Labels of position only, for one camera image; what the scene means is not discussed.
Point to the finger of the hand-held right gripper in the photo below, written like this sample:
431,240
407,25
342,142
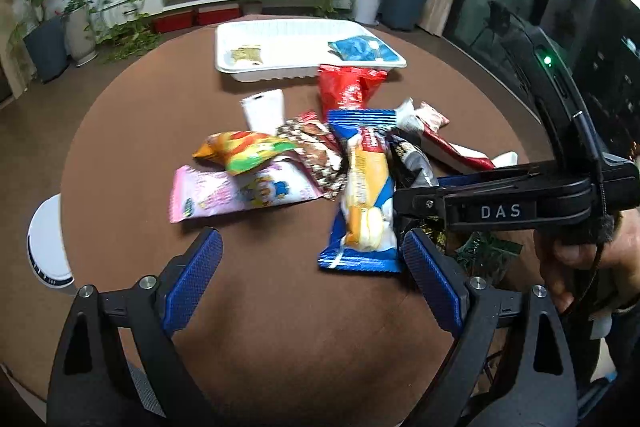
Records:
525,171
420,203

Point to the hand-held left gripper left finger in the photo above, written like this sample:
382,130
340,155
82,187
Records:
197,272

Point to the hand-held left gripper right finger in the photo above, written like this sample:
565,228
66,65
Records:
432,279

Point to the gold foil snack packet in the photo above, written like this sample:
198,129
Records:
436,238

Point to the black silver snack packet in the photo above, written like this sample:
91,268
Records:
412,162

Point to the blue bread snack packet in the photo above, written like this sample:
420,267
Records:
362,197

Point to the long red white snack packet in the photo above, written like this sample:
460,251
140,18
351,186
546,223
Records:
455,154

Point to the dark green snack packet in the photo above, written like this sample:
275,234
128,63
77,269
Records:
487,254

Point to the pink snack packet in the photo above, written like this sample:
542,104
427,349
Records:
225,194

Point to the brown checkered snack packet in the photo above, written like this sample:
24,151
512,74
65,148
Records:
320,152

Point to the orange yellow snack packet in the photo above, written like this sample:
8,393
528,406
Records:
245,152

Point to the large red snack bag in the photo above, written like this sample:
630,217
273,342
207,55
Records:
345,87

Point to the plain white snack packet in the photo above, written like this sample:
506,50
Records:
262,109

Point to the white plastic tray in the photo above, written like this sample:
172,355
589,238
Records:
295,42

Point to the person's right hand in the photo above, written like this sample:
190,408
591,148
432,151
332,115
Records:
560,267

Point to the white round stool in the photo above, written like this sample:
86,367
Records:
47,242

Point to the gold green snack packet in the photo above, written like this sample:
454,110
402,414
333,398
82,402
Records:
246,55

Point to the trailing green plant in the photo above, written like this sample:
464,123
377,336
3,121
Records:
127,32

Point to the red storage box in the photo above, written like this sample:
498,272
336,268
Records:
172,22
217,15

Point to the small plant in white pot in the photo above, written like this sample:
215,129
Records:
81,39

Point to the tall plant in dark pot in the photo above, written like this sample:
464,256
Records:
46,52

